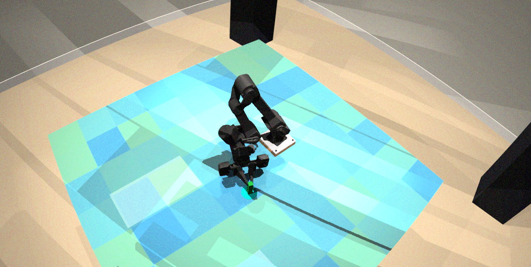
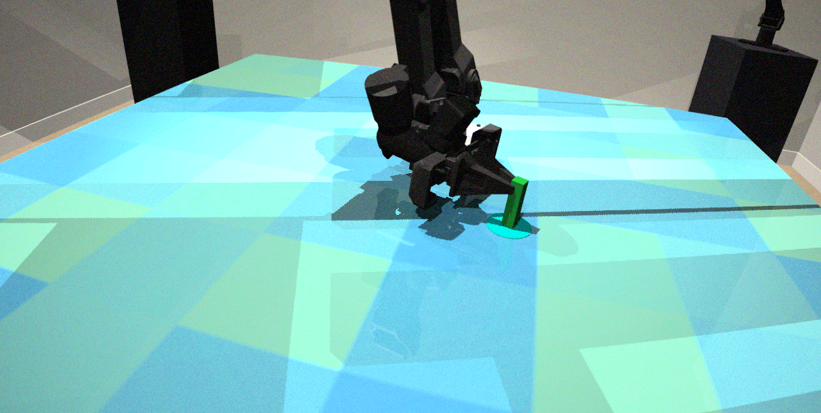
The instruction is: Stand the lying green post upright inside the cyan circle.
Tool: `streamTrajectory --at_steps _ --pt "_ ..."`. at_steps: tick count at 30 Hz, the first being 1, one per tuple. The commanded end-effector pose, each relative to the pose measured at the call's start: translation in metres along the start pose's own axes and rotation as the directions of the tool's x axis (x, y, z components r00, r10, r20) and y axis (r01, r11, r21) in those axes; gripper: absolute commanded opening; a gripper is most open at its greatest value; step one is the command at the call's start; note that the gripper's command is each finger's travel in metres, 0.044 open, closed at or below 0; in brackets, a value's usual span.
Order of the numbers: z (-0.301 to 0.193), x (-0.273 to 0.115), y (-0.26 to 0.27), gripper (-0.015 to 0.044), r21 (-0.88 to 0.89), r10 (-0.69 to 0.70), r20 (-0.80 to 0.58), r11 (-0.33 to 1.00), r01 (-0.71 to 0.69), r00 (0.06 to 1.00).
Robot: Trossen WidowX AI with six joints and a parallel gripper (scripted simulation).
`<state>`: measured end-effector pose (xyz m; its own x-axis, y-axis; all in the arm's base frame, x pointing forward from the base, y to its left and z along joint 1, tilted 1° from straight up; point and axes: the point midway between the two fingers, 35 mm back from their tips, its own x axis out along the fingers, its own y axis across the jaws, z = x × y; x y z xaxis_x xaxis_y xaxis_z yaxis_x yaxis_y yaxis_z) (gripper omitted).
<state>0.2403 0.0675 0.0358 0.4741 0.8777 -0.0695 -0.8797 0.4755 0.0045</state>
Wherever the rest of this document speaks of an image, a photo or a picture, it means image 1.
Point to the green rectangular block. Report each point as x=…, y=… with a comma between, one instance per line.
x=250, y=188

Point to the cyan circle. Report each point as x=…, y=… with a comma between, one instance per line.
x=249, y=196

